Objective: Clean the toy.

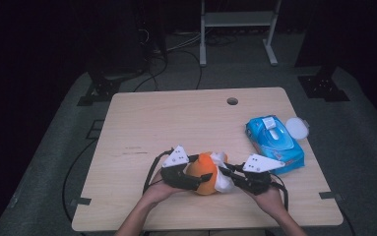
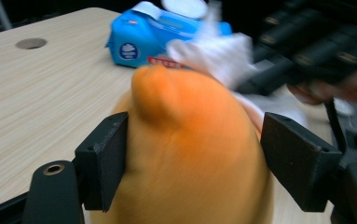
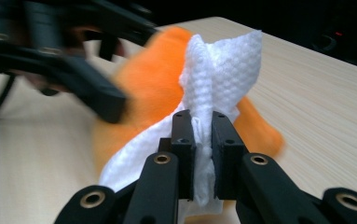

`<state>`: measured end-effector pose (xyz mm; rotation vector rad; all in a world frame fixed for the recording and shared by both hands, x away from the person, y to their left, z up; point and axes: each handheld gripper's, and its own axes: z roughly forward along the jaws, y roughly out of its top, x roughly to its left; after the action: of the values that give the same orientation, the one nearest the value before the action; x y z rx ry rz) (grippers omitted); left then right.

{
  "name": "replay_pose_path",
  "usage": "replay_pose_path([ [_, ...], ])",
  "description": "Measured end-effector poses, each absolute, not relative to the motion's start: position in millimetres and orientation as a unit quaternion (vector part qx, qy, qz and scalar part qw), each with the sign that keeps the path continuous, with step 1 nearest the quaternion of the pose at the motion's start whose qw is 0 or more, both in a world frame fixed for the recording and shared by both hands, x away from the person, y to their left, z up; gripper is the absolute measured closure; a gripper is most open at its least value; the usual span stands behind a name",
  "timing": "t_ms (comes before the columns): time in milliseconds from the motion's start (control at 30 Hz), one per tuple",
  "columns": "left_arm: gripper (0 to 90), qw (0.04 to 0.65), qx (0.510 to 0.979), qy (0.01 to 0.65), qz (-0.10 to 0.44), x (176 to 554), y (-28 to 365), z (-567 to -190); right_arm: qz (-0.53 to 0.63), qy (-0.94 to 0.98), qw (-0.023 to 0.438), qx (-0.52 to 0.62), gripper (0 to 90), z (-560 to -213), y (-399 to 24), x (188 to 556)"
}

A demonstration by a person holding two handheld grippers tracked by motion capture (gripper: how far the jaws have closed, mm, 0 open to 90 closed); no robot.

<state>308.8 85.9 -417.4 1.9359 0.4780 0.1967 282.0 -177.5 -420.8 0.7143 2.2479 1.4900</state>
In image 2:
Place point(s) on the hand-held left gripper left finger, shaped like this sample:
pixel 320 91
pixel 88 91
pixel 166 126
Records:
pixel 103 161

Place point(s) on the white wet wipe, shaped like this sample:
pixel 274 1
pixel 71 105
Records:
pixel 219 59

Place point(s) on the orange plush ball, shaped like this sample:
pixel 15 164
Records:
pixel 191 149

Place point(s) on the round grey table grommet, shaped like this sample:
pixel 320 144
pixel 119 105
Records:
pixel 31 43

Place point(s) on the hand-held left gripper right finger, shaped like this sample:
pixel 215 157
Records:
pixel 300 161

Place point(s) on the blue wet wipes packet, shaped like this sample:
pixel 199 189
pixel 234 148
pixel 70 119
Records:
pixel 139 37

